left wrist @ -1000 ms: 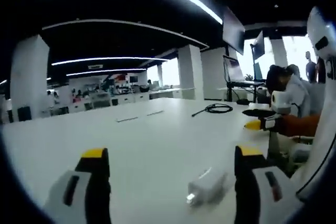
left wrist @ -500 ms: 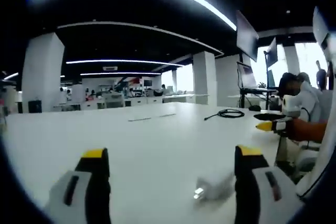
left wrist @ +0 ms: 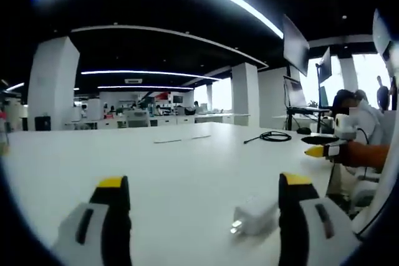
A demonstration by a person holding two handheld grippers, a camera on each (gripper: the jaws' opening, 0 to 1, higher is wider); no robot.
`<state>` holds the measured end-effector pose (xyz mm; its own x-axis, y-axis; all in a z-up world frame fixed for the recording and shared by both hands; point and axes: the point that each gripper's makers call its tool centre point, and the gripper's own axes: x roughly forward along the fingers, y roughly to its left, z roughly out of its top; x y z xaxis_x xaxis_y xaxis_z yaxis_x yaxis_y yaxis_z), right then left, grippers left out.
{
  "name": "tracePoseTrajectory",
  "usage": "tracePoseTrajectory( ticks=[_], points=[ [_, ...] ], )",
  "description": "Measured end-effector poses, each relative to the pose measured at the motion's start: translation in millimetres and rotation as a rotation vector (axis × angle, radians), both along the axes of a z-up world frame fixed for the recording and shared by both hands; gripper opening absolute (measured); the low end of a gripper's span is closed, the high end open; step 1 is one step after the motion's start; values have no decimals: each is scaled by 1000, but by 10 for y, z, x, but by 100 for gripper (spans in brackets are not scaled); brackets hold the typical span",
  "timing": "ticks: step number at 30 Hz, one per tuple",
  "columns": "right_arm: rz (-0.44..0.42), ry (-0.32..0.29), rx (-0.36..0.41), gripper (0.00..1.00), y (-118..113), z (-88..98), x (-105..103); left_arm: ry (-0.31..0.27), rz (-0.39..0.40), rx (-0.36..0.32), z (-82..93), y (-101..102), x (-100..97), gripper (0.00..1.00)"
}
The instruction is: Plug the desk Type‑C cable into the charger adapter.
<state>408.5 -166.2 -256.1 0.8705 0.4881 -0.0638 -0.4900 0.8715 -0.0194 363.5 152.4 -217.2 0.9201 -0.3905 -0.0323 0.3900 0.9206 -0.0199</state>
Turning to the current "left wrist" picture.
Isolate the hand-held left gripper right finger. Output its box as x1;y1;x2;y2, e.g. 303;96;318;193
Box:
277;172;364;266

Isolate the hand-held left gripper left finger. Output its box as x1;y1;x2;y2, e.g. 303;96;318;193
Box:
50;175;132;266

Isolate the white charger adapter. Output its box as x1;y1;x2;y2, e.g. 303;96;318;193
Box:
229;201;281;236

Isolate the black Type-C cable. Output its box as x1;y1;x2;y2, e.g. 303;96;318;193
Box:
243;131;292;145

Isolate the white desk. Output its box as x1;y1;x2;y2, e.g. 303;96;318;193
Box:
0;121;347;266

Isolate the black flat disc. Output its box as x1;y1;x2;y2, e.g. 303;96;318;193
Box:
300;135;338;146

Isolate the black monitor stand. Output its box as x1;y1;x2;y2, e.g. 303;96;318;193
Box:
284;106;332;135

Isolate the lit monitor screen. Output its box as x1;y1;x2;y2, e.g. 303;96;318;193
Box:
283;75;309;108

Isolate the small dark tilted monitor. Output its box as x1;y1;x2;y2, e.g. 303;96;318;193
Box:
317;45;332;83

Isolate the person's white shirt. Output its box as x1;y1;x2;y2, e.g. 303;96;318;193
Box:
351;153;399;244

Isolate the large dark hanging monitor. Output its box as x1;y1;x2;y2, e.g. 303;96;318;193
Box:
282;13;310;77

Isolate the black box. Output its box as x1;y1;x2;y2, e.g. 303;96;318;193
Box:
34;115;52;131

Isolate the white square pillar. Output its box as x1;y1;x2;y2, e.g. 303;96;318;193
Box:
27;36;81;132

